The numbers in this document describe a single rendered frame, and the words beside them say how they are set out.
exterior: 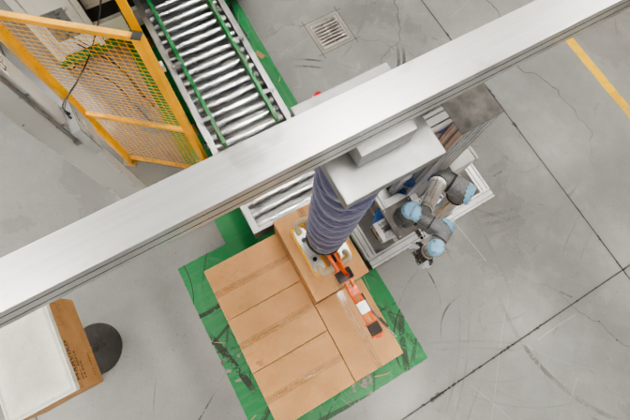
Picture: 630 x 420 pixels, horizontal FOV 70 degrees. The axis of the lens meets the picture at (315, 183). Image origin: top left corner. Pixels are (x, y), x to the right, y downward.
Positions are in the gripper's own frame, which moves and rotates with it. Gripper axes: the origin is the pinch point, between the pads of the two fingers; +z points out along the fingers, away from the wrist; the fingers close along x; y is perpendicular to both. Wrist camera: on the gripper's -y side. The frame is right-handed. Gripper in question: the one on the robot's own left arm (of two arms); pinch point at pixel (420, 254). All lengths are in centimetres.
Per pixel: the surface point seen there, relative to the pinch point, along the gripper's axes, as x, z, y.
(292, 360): 18, 97, 90
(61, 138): -145, -17, 137
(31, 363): -60, 50, 221
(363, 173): -27, -136, 44
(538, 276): 70, 152, -128
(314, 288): -15, 57, 55
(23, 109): -145, -52, 137
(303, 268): -30, 57, 55
